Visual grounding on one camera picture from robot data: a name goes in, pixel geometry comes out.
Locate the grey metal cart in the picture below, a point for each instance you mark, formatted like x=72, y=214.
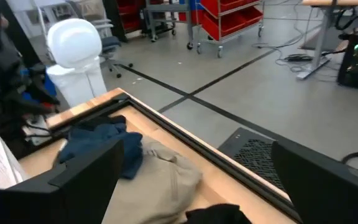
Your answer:
x=154, y=7

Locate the desk with grey legs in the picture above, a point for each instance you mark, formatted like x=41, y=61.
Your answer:
x=322, y=37

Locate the beige garment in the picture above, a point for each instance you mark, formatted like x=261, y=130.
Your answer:
x=160, y=186

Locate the black floor power adapter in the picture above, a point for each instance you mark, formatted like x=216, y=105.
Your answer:
x=298, y=58

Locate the navy blue garment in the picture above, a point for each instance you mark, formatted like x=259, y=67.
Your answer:
x=104, y=133

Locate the office chair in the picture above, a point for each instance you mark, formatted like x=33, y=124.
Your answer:
x=110, y=43

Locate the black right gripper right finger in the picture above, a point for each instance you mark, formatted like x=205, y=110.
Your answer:
x=328, y=193

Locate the dark rack with red bins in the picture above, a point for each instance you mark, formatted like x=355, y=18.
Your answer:
x=129, y=15

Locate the black garment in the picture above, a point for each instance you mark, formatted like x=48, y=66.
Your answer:
x=216, y=215

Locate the black perforated floor mat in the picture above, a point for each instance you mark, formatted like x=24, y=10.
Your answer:
x=253, y=152

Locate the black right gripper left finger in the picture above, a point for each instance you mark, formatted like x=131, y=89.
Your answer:
x=57, y=199

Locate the cart with red bins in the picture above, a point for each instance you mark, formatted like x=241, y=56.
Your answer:
x=228, y=21

